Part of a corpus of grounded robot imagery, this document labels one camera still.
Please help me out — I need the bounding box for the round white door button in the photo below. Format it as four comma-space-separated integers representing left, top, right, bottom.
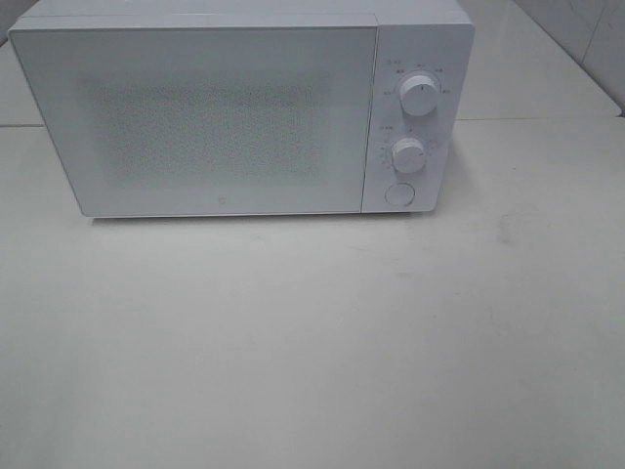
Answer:
385, 183, 415, 207

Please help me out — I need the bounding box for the lower white timer knob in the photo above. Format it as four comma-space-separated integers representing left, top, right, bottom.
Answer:
391, 138, 427, 174

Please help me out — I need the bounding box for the upper white power knob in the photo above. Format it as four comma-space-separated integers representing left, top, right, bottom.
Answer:
397, 71, 440, 117

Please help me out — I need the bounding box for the white microwave oven body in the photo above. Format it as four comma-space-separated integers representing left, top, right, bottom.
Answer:
8, 1, 475, 216

